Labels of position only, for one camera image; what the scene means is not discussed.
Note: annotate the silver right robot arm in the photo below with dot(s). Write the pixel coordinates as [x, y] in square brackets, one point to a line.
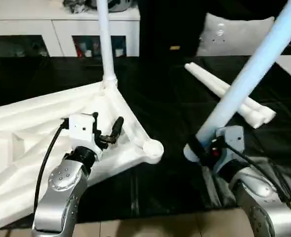
[259, 197]

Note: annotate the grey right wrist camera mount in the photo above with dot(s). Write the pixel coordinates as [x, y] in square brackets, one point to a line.
[230, 140]

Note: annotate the dark clutter pile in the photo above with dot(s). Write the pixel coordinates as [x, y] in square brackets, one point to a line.
[75, 5]

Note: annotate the black work mat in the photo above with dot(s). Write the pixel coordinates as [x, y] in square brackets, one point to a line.
[170, 182]

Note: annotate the white plastic table top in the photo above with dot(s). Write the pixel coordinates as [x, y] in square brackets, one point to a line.
[37, 133]

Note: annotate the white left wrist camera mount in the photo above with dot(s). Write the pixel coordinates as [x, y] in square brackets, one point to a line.
[82, 131]

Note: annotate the white cabinet with glass doors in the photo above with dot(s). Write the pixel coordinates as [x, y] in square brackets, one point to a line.
[37, 29]

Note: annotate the dark grey helmet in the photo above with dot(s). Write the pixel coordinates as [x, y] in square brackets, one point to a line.
[117, 4]

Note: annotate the white plastic table leg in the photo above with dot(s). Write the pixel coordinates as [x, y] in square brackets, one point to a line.
[254, 69]
[224, 84]
[214, 81]
[105, 39]

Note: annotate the black cabinet with gold label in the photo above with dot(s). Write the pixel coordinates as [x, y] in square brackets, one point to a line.
[170, 27]

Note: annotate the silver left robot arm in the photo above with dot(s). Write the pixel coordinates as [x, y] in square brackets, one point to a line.
[61, 192]

